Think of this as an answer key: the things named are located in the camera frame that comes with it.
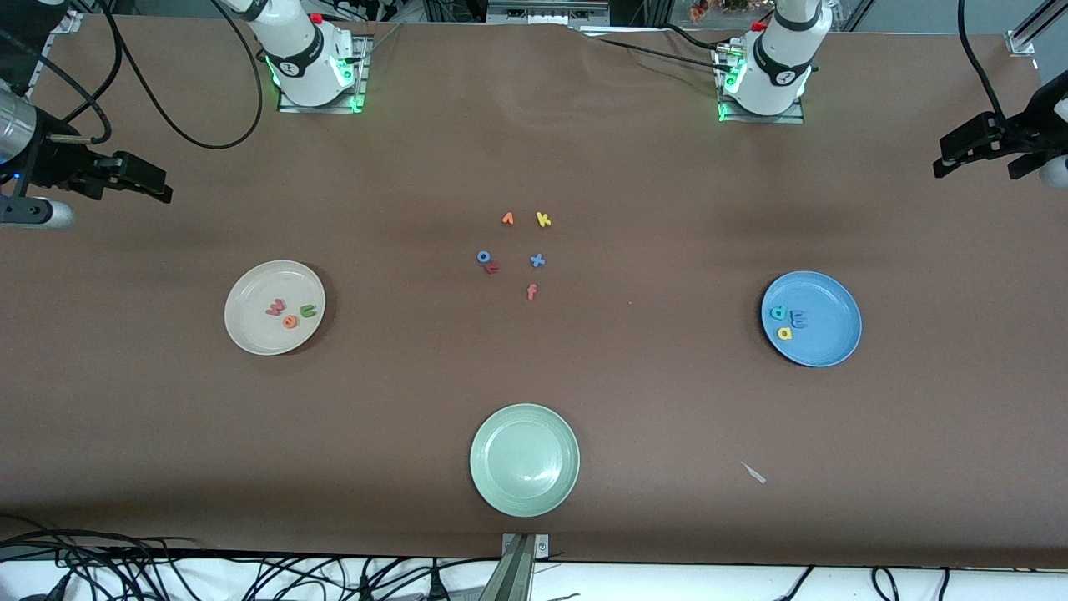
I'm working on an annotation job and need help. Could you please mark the grey metal box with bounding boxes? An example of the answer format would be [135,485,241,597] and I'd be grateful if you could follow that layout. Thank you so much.
[486,0,610,26]

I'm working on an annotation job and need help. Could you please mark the orange dried flowers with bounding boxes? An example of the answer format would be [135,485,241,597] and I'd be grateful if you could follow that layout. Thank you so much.
[689,0,752,22]

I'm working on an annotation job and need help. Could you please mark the black cable tangle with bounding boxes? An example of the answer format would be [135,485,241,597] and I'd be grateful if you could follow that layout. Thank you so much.
[0,513,468,601]

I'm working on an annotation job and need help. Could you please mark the long black table cable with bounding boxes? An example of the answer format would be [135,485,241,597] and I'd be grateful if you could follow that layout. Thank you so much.
[594,38,728,73]

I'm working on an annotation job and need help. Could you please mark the brown paper table cover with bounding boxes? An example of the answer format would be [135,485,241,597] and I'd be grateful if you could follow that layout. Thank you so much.
[0,13,1068,570]

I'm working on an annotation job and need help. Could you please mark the short black table cable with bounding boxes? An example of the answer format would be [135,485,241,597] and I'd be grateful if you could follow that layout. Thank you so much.
[659,23,728,53]

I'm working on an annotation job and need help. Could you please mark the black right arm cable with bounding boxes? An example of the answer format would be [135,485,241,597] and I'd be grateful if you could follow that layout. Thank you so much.
[0,0,264,151]

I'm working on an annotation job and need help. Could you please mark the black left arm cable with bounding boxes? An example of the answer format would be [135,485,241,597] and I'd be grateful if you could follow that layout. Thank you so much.
[957,0,1015,126]

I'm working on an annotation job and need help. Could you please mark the grey metal camera post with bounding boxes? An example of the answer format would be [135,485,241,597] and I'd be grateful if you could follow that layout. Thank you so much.
[480,533,550,601]

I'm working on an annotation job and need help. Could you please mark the aluminium frame rail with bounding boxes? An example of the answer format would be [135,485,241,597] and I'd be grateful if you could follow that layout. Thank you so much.
[1005,0,1068,58]
[33,10,84,93]

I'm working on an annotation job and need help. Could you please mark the beige round plate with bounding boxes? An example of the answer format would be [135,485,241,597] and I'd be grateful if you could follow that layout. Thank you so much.
[224,260,327,356]

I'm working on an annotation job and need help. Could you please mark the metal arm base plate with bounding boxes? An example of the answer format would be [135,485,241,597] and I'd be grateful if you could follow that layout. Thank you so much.
[278,33,370,114]
[716,42,806,124]

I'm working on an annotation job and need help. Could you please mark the blue round plate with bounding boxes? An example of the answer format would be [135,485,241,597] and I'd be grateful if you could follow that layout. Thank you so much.
[760,270,863,368]

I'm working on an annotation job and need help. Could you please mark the pale green round plate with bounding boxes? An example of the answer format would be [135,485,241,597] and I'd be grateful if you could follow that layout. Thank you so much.
[469,403,581,518]

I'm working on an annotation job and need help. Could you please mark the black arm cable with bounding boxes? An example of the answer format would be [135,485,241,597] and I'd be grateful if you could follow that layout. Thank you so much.
[0,0,264,151]
[957,0,1015,126]

